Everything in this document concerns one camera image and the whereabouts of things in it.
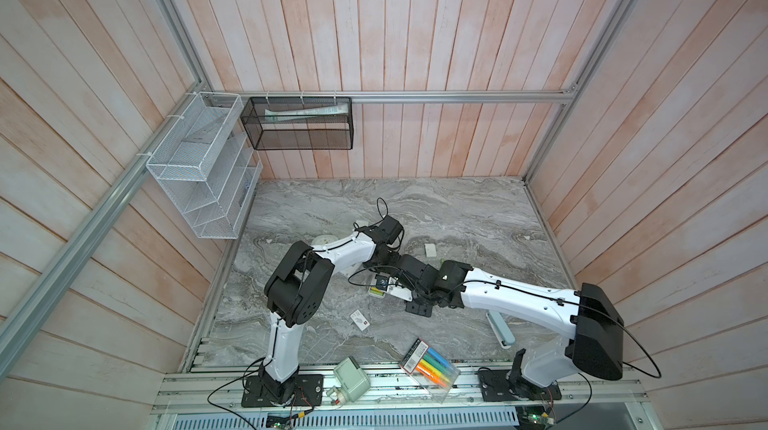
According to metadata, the white remote battery cover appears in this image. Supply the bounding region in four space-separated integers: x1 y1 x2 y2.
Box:
424 244 437 259

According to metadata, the red white remote control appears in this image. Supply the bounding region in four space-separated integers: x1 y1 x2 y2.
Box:
368 286 387 299

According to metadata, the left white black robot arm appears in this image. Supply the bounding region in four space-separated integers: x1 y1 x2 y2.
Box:
259 216 404 394

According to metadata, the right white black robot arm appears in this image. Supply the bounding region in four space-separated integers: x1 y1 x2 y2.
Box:
390 256 624 400

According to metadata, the white round alarm clock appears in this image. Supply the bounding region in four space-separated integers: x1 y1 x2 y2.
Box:
311 234 338 247

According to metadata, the small white card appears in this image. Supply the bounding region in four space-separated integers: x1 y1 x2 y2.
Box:
350 310 370 331

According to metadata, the clear box of markers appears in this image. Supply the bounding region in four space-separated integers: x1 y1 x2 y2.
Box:
399 338 461 403

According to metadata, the pale green square device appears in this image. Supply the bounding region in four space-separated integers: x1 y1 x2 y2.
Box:
328 357 371 405

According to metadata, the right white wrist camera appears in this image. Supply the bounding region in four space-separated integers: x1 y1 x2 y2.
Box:
368 274 413 302

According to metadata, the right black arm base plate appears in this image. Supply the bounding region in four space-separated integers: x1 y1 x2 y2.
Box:
476 367 562 402

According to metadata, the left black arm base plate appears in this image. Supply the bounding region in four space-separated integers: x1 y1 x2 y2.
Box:
241 373 324 408

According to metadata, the black wire mesh basket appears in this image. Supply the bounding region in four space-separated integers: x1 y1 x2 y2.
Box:
240 96 355 151

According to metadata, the white wire mesh shelf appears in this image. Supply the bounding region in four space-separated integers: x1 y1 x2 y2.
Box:
147 92 263 240

